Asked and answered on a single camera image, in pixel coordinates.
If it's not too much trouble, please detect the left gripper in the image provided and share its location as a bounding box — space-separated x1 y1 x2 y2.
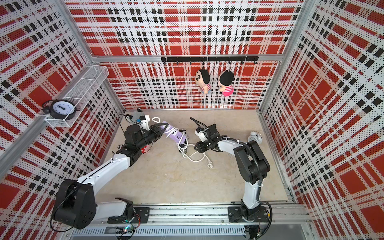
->
136 122 168 149

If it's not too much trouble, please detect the purple power strip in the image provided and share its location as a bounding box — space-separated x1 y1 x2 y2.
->
164 123 188 148

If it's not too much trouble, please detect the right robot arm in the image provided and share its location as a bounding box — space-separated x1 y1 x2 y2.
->
194 121 272 223

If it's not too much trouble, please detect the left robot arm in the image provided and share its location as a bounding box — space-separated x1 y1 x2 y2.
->
51 123 169 230

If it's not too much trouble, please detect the black power strip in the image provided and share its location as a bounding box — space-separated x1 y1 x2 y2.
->
179 129 187 136

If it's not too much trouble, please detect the pink strawberry plush toy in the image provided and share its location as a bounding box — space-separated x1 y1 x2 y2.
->
141 144 153 155

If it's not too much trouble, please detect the white alarm clock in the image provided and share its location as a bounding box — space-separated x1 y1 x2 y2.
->
248 131 263 145

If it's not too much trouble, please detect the hanging doll striped shirt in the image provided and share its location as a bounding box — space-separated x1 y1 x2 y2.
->
194 69 211 95

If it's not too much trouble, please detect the hanging doll pink shirt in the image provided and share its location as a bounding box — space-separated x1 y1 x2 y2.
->
218 70 235 97

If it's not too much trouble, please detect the black alarm clock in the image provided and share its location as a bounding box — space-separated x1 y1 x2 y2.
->
42 100 79 121

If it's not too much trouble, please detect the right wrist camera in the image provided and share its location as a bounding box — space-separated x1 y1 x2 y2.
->
190 117 209 142

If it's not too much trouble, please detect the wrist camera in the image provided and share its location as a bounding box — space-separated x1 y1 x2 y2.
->
136 115 150 131
190 117 209 142

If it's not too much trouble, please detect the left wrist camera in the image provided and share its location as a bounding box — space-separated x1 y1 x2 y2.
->
136 115 150 131

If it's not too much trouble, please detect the white wire mesh shelf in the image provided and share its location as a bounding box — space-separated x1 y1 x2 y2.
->
45 65 109 128

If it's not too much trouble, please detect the black hook rail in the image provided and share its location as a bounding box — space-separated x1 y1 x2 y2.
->
161 56 260 64

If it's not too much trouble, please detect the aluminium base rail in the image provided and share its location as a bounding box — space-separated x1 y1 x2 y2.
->
63 201 316 240

